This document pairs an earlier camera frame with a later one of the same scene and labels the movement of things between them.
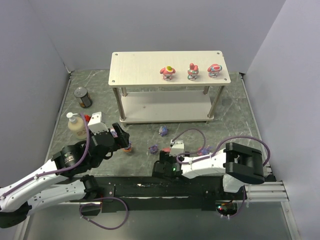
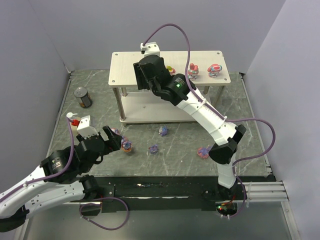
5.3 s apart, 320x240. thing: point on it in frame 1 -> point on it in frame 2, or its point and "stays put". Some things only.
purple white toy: x=163 y=130 stays put
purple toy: x=153 y=149 stays put
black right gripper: x=158 y=166 -> x=139 y=75
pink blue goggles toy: x=214 y=69 stays put
